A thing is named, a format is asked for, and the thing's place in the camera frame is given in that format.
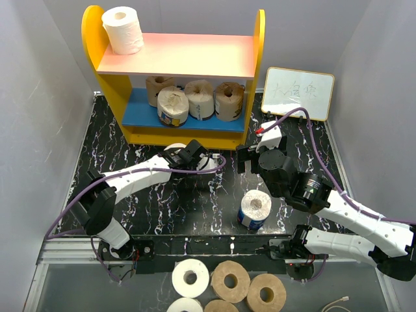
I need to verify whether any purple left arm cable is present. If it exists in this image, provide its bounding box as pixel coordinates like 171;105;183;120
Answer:
44;154;228;283

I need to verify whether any blue white roll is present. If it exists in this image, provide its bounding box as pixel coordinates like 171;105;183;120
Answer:
237;190;272;230

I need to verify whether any brown spare roll right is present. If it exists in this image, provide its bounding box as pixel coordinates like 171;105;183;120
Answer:
246;274;287;311

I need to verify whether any small whiteboard yellow frame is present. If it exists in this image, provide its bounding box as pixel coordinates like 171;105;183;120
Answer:
261;67;335;122

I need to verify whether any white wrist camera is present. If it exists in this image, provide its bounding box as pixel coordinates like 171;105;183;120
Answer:
197;153;220;171
255;121;282;153

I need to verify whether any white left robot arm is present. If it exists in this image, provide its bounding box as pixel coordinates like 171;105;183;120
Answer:
70;140;216;260

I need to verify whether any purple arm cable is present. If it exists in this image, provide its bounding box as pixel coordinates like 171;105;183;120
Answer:
263;107;416;283
44;154;228;283

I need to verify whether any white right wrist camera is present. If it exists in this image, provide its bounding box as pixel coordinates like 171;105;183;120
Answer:
255;121;282;153

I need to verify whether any brown spare roll middle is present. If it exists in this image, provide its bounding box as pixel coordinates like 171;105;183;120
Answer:
211;260;250;304

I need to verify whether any white spare roll foreground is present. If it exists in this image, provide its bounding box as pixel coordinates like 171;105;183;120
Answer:
172;259;210;298

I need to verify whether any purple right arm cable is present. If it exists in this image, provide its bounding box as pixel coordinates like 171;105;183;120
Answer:
263;107;416;283

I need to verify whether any cream roll front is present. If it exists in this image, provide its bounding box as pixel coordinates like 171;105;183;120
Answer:
184;79;215;120

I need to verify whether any cream roll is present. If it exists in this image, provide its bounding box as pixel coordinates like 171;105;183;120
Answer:
157;86;189;127
184;79;215;120

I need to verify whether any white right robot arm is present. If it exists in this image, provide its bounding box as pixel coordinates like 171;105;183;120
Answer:
236;146;415;281

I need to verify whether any yellow shelf with coloured boards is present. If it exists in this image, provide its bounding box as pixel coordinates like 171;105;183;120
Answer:
81;5;266;150

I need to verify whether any brown spare roll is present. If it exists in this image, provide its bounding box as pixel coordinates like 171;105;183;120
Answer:
246;274;287;311
203;299;239;312
211;260;250;304

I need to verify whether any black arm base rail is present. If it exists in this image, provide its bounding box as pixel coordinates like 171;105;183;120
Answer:
107;235;326;277

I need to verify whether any brown spare roll bottom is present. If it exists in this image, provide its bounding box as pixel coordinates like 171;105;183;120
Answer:
203;299;239;312

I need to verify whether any white cable with connector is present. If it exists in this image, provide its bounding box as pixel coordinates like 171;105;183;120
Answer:
321;296;350;312

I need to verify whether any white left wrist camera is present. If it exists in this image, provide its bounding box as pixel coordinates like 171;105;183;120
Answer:
197;153;220;171

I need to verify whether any white spare roll bottom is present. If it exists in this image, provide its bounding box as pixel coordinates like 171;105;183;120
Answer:
166;298;203;312

